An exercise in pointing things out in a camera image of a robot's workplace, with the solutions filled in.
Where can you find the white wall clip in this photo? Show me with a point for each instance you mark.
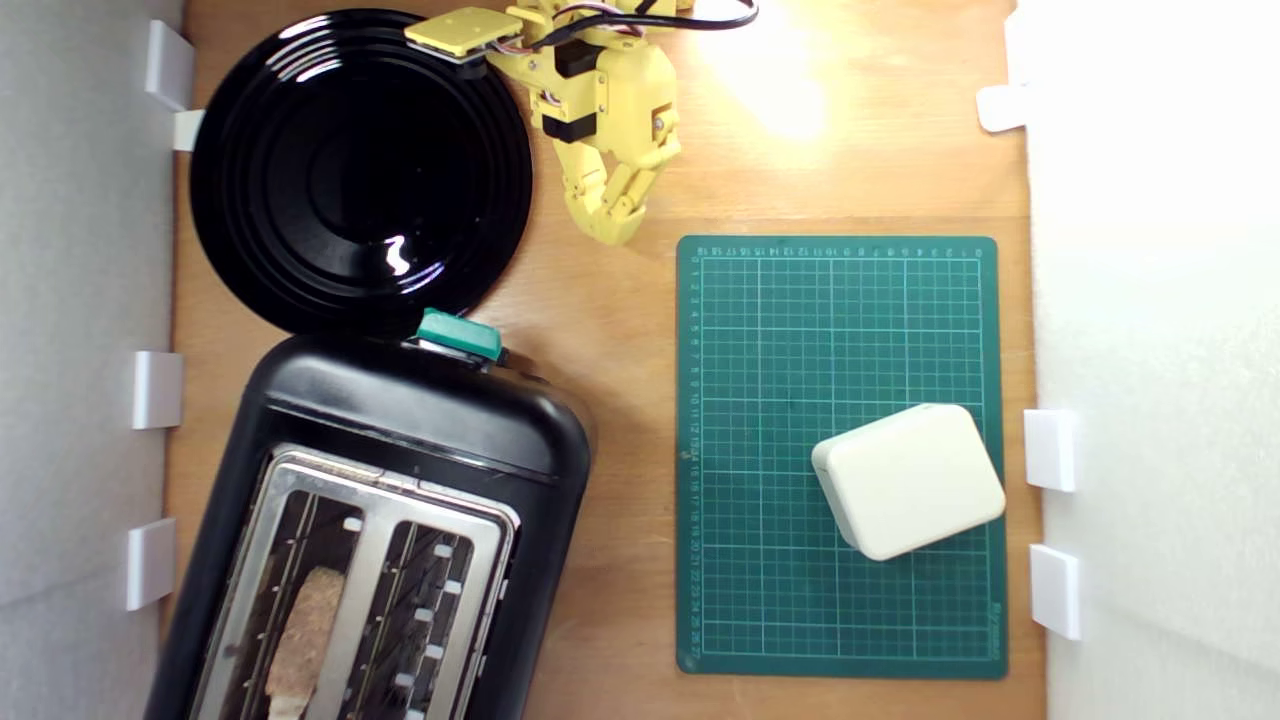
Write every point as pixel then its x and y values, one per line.
pixel 187 130
pixel 1055 592
pixel 1050 450
pixel 150 563
pixel 168 62
pixel 1002 107
pixel 157 390

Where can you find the white block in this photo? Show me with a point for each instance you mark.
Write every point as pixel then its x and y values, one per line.
pixel 910 480

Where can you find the green cutting mat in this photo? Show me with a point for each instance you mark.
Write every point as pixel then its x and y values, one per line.
pixel 800 340

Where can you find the black two-slot toaster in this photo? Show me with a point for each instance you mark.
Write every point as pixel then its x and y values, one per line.
pixel 420 420

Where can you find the black plate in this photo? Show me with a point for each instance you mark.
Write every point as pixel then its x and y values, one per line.
pixel 330 190

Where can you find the brown bread slice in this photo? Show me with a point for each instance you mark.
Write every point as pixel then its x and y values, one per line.
pixel 305 630

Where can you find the green toaster lever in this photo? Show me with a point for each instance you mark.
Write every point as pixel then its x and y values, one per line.
pixel 458 334

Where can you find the yellow wrist camera housing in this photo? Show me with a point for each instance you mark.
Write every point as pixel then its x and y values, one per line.
pixel 462 32

